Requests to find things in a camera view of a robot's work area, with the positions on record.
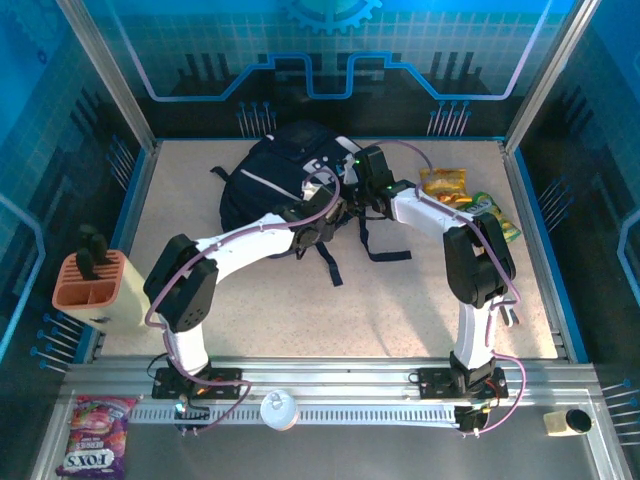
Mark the navy blue backpack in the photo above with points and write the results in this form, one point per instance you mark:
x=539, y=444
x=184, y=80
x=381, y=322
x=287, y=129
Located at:
x=270, y=170

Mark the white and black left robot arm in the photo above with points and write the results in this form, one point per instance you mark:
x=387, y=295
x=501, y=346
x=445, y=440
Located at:
x=250, y=245

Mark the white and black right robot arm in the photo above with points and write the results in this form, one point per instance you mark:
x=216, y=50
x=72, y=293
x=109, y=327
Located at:
x=420, y=212

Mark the yellow chips bag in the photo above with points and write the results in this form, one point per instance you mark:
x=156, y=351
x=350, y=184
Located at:
x=445, y=185

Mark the green Fox's candy bag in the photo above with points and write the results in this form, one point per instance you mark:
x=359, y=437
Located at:
x=492, y=212

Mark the purple Fox's berries candy bag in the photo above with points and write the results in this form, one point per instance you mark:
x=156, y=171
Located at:
x=97, y=437

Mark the small white plastic hook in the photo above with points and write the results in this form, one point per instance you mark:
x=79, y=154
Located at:
x=510, y=315

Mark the white round lid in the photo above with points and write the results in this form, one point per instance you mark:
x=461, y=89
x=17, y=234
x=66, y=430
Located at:
x=279, y=410

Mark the small black electronics board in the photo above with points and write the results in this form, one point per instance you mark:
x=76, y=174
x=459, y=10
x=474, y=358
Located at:
x=467, y=420
x=192, y=414

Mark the orange and cream knife block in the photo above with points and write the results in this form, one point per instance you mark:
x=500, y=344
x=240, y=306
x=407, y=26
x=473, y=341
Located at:
x=100, y=300

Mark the beige sponge block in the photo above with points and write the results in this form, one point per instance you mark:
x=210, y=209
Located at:
x=555, y=424

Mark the black round cap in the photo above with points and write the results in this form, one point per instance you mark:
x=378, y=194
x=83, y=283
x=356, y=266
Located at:
x=578, y=420

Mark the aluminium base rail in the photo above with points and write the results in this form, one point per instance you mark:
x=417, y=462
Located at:
x=325, y=377

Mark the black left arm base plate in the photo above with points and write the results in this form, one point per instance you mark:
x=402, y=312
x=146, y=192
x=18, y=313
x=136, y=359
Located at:
x=225, y=375

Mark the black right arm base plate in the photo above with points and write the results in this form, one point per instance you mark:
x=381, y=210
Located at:
x=435, y=382

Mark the aluminium frame post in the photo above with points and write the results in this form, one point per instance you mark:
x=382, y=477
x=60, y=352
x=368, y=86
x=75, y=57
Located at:
x=550, y=75
x=111, y=75

